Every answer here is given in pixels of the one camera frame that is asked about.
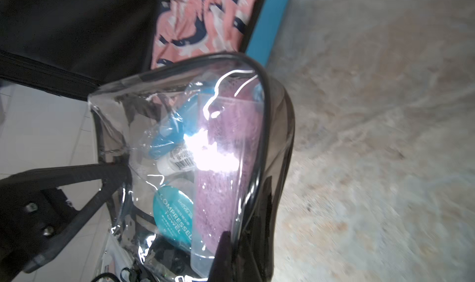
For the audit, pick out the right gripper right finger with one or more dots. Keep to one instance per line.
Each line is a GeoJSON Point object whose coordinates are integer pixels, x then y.
{"type": "Point", "coordinates": [252, 258]}

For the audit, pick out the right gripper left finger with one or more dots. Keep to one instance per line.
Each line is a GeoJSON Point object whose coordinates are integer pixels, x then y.
{"type": "Point", "coordinates": [37, 220]}

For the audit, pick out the clear black-trimmed toiletry pouch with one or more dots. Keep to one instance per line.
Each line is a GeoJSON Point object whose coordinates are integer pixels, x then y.
{"type": "Point", "coordinates": [205, 139]}

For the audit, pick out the pink navy patterned garment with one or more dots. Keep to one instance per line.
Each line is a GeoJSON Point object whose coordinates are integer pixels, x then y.
{"type": "Point", "coordinates": [191, 28]}

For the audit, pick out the blue hard-shell suitcase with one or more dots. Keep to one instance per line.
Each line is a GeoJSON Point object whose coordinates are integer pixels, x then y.
{"type": "Point", "coordinates": [71, 47]}

